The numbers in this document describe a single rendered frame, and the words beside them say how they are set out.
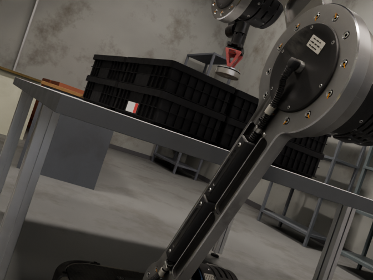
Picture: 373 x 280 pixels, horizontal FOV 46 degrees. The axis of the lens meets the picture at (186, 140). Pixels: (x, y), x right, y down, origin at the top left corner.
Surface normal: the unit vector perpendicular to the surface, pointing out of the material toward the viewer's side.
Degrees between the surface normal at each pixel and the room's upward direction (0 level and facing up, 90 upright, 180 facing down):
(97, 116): 90
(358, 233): 90
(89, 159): 90
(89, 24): 90
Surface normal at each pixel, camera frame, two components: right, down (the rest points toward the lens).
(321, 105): -0.85, -0.29
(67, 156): 0.26, 0.10
